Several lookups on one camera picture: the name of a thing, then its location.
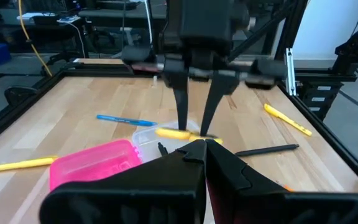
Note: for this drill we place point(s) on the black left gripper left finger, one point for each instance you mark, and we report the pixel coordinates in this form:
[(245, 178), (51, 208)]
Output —
[(135, 193)]

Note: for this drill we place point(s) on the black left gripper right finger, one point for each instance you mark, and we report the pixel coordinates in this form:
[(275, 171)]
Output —
[(259, 205)]

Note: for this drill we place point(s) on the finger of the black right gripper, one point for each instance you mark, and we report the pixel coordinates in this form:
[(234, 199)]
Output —
[(216, 96), (180, 102)]

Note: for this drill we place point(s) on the black pen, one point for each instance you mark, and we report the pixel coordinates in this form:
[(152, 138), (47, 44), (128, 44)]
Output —
[(266, 150), (163, 149)]

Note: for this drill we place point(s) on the blue pen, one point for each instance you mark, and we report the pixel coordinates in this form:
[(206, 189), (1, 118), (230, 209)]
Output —
[(126, 120)]

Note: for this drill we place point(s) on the yellow highlighter with clip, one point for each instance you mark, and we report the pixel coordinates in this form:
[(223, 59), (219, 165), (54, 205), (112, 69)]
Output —
[(286, 119)]

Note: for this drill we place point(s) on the slim yellow pen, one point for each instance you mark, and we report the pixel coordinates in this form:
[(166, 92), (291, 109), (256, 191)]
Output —
[(17, 165)]

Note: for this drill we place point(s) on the clear pencil box pink lid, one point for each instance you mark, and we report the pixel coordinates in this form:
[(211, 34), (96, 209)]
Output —
[(95, 163)]

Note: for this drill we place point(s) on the black labelled drawer unit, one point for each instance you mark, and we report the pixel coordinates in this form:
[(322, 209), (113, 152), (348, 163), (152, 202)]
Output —
[(322, 99)]

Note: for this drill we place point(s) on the black clamp knob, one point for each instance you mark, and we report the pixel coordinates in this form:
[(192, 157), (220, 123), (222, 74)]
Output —
[(20, 96)]

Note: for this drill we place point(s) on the silver upright bracket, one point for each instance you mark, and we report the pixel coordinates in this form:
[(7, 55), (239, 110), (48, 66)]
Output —
[(290, 71)]

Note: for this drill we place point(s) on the black aluminium table frame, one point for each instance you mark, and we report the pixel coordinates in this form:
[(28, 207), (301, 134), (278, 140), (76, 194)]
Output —
[(26, 102)]

